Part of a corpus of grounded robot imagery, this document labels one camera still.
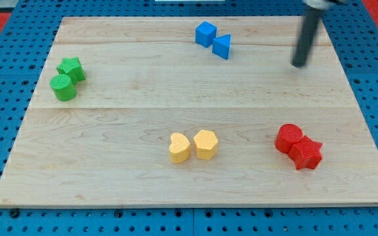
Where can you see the yellow hexagon block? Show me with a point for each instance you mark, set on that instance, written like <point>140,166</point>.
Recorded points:
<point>205,144</point>

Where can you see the yellow heart block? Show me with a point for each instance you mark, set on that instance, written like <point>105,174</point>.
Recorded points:
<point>179,148</point>

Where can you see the light wooden board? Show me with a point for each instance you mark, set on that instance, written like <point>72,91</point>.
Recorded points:
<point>146,78</point>

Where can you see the blue triangle block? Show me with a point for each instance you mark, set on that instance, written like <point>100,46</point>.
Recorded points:
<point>221,46</point>

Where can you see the blue cube block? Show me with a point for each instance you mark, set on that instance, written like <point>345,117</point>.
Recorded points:
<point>205,33</point>

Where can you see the red cylinder block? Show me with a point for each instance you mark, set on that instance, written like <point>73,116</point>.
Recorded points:
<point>288,135</point>

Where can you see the red star block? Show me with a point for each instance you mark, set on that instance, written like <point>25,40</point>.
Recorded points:
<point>306,153</point>

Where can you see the green star block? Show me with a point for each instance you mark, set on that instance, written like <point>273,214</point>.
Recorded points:
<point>72,68</point>

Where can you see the green cylinder block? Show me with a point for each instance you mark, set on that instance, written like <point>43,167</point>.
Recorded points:
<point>63,87</point>

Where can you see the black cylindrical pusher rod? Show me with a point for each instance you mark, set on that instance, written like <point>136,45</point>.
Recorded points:
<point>306,37</point>

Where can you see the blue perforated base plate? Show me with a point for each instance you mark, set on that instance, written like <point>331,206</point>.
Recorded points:
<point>24,45</point>

